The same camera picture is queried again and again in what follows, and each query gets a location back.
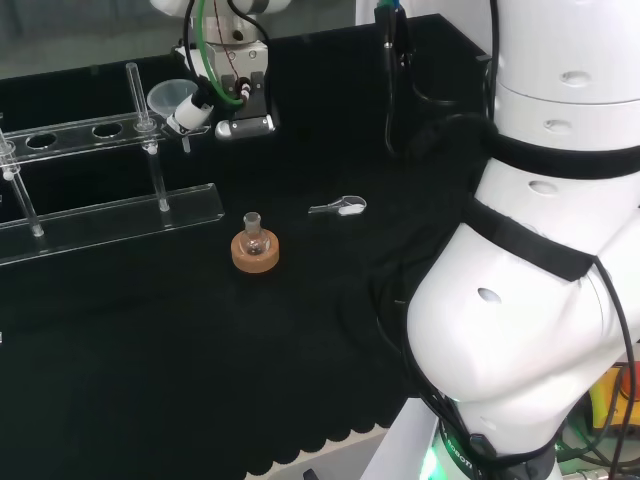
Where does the clear acrylic funnel stand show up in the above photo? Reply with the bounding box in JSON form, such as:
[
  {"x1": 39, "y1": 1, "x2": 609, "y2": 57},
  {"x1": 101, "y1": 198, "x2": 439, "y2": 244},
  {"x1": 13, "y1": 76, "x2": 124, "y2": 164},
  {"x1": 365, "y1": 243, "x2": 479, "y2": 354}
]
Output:
[{"x1": 0, "y1": 62, "x2": 225, "y2": 267}]

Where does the black cloth bench cover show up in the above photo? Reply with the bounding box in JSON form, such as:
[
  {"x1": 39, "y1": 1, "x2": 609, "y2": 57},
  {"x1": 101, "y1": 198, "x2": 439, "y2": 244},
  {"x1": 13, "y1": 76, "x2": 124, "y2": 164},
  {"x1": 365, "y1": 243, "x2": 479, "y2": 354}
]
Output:
[{"x1": 0, "y1": 13, "x2": 495, "y2": 477}]

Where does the yellow stop button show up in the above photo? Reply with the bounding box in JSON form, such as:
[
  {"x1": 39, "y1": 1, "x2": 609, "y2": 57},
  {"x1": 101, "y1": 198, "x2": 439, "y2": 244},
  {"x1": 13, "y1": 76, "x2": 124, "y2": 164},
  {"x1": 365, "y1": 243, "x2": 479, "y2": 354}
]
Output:
[{"x1": 592, "y1": 363, "x2": 640, "y2": 432}]

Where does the green cable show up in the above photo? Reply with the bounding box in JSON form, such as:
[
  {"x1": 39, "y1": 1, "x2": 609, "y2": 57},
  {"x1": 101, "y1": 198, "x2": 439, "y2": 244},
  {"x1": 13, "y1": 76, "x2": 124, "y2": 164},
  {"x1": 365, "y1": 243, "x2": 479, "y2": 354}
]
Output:
[{"x1": 197, "y1": 0, "x2": 247, "y2": 109}]

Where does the cork ring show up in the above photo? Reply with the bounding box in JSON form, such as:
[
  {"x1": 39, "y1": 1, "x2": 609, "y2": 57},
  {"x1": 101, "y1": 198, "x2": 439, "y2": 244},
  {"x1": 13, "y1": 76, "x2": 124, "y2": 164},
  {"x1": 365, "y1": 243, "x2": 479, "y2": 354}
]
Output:
[{"x1": 230, "y1": 230, "x2": 281, "y2": 275}]

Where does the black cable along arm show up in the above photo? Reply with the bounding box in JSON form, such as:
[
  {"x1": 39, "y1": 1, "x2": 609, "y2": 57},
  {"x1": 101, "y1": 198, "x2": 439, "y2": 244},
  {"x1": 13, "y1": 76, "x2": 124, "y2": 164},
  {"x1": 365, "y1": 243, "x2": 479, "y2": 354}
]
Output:
[{"x1": 592, "y1": 257, "x2": 639, "y2": 480}]

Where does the black hanging cable with plug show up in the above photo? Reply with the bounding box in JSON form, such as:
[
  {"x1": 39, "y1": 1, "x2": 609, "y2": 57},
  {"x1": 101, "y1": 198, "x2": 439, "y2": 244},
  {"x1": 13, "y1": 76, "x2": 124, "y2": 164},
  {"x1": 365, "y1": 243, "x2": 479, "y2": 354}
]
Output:
[{"x1": 374, "y1": 0, "x2": 417, "y2": 157}]

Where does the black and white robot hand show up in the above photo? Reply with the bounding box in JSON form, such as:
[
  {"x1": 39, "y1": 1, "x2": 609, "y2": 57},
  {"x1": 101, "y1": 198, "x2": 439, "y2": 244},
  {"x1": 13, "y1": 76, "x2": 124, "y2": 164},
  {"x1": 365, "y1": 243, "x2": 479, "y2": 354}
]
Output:
[{"x1": 164, "y1": 42, "x2": 278, "y2": 142}]

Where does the clear plastic funnel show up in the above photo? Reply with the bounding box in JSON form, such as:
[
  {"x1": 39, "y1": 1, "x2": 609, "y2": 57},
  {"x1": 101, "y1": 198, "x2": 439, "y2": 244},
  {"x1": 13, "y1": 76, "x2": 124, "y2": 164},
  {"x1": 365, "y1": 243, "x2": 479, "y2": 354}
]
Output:
[{"x1": 146, "y1": 78, "x2": 201, "y2": 154}]

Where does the small round-bottom glass flask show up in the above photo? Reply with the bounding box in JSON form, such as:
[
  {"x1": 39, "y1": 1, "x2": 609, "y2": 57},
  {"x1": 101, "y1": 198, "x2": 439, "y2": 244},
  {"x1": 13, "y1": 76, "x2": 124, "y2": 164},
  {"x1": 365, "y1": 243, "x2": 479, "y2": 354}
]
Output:
[{"x1": 238, "y1": 211, "x2": 272, "y2": 259}]

